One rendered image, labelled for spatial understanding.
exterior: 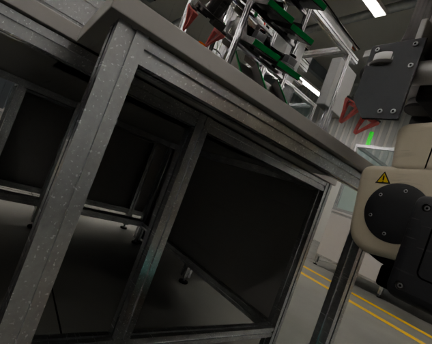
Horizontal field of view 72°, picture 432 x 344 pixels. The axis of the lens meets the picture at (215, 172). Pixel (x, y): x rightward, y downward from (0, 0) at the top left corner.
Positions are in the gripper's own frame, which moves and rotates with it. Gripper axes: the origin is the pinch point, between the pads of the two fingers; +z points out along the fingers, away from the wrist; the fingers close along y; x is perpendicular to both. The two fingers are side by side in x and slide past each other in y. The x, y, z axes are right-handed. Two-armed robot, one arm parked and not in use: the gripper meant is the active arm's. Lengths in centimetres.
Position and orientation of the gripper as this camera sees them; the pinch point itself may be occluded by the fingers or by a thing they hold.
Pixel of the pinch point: (195, 36)
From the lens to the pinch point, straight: 110.8
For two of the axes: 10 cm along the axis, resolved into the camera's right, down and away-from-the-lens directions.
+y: -7.3, -2.8, -6.3
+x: 2.8, 7.2, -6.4
